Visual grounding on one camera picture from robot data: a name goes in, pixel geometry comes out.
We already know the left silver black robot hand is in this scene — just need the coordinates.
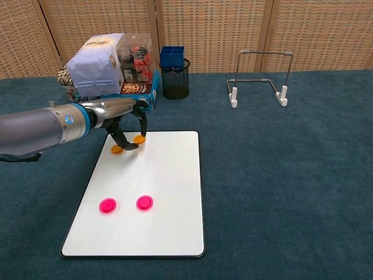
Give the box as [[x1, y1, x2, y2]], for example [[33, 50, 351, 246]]
[[86, 97, 148, 152]]

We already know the pink round magnet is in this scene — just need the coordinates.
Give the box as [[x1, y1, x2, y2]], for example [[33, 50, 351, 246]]
[[98, 198, 118, 214], [136, 195, 154, 211]]

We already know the white magnetic board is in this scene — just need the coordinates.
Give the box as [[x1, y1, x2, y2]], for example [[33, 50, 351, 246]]
[[59, 130, 206, 258]]

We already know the blue cookie box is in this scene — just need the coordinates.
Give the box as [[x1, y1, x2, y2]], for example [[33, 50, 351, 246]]
[[101, 69, 160, 112]]

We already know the white paper bag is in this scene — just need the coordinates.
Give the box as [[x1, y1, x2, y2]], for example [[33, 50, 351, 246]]
[[65, 33, 126, 98]]

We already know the clear plastic box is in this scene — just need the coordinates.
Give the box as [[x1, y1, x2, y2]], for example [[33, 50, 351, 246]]
[[116, 33, 155, 84]]

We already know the patterned rolled package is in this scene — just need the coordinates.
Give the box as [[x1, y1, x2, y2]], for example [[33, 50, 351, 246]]
[[55, 64, 75, 88]]

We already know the black mesh pen cup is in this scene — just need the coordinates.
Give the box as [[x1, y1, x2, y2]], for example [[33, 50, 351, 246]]
[[159, 58, 191, 100]]

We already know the blue divided container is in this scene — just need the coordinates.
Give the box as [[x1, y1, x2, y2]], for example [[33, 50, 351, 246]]
[[160, 45, 186, 71]]

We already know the bamboo folding screen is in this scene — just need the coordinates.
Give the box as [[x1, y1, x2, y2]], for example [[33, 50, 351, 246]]
[[0, 0, 373, 80]]

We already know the teal table mat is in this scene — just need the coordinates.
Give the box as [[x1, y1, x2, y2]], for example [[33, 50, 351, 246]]
[[0, 69, 373, 280]]

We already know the metal wire stand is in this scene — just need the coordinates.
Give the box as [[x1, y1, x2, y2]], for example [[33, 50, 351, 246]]
[[226, 50, 294, 109]]

